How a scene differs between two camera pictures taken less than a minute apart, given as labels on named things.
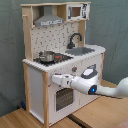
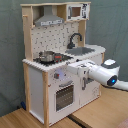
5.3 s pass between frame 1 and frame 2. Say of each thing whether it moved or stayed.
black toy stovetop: stayed
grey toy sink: stayed
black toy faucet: stayed
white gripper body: moved
